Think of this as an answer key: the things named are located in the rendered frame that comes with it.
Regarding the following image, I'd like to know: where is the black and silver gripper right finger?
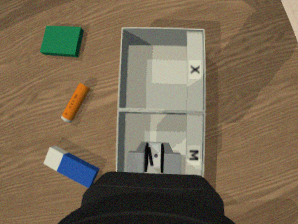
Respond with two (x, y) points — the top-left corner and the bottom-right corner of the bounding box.
(160, 143), (181, 174)

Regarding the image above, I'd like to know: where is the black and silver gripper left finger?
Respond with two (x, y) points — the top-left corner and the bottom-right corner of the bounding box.
(127, 142), (149, 173)

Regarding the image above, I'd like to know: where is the blue and white eraser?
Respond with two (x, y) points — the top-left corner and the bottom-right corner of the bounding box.
(43, 146), (100, 188)

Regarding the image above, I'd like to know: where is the green block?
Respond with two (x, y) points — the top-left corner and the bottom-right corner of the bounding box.
(40, 26), (84, 58)

